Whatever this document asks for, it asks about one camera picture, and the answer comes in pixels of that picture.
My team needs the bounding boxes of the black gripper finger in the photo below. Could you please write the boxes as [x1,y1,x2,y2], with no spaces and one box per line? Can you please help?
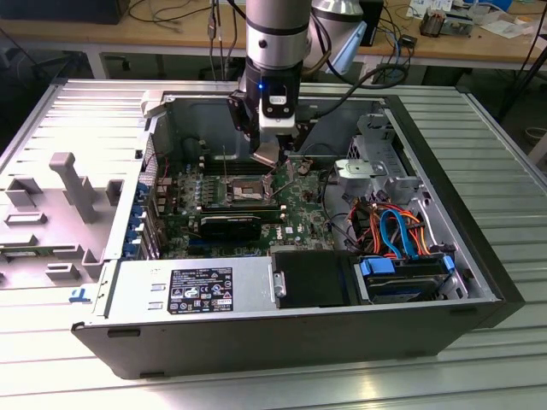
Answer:
[226,91,261,153]
[279,121,312,164]

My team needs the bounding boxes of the silver CPU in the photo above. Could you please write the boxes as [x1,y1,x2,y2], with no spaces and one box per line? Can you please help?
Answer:
[250,140,288,167]

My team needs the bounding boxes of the black RAM slot bank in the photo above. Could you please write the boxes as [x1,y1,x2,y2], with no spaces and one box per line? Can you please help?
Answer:
[198,201,287,216]
[198,152,281,175]

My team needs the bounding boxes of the CPU socket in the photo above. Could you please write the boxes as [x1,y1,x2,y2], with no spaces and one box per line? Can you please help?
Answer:
[226,173,277,207]

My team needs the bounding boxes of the green motherboard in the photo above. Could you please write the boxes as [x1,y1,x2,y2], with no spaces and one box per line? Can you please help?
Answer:
[156,155,341,260]

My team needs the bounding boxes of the silver metal drive cage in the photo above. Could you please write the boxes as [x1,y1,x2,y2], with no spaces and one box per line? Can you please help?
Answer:
[332,113,422,206]

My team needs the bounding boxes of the grey case latch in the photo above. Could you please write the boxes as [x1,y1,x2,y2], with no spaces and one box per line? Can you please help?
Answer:
[139,90,167,119]

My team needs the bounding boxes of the black graphics card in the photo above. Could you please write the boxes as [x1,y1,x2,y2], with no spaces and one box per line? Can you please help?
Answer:
[197,212,262,241]

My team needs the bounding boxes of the wooden desk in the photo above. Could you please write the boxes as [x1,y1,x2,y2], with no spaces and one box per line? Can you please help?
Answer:
[0,0,547,72]

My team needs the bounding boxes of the black upright box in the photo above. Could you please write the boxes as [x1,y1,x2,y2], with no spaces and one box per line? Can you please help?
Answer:
[361,0,385,47]

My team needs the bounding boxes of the brown transformer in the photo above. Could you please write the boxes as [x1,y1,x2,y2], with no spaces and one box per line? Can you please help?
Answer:
[419,10,448,38]

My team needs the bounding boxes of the hard disk in blue carrier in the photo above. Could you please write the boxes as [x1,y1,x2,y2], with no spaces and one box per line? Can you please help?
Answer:
[353,255,456,305]

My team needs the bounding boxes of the grey electronic device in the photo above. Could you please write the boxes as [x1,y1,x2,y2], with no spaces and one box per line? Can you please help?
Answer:
[442,12,475,38]

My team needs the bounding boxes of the silver power supply unit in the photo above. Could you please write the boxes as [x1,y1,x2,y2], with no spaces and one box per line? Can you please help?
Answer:
[91,255,274,320]

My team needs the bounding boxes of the large dark box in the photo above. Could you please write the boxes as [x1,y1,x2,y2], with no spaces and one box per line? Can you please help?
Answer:
[0,0,125,26]

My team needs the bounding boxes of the black PC case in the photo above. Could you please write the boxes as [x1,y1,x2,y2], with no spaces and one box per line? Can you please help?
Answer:
[70,87,526,381]

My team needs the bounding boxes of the grey parts rack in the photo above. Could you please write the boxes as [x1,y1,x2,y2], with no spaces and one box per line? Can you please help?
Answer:
[0,151,127,291]

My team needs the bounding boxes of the white papers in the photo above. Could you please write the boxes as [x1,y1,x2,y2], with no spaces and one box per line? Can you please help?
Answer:
[480,12,535,40]

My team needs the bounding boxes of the pale round container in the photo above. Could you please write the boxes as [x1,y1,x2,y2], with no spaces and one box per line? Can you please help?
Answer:
[525,126,547,149]

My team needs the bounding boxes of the green RAM stick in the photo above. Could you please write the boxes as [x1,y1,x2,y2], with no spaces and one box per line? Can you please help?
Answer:
[0,249,56,259]

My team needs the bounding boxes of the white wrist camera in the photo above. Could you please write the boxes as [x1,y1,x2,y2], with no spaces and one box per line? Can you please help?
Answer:
[258,83,298,132]

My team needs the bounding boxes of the hanging cable with plug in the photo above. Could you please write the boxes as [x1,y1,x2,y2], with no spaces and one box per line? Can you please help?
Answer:
[207,0,223,82]

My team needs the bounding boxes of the black camera cable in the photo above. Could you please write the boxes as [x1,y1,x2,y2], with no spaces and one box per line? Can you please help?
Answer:
[315,61,409,119]

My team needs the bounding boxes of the black wire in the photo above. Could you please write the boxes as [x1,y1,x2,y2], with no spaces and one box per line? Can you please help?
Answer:
[320,168,356,253]

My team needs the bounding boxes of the orange wire bundle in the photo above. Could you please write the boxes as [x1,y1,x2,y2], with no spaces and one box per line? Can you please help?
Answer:
[350,202,432,257]

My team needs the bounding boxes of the blue network cable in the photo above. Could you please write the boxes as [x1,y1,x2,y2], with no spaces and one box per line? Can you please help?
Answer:
[391,23,407,80]

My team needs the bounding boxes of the blue flat data wire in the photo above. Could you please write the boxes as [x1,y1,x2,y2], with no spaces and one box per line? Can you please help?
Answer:
[379,207,422,261]

